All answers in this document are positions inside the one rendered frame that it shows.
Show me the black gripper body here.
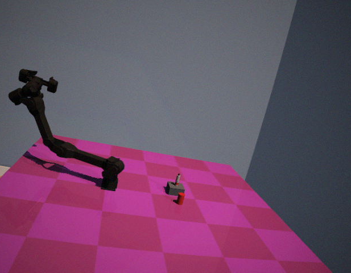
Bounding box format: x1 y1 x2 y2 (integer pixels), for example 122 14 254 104
19 68 58 93

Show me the red cylinder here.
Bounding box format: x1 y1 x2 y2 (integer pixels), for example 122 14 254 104
176 192 185 205

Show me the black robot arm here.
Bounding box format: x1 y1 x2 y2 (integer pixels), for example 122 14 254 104
9 82 125 191

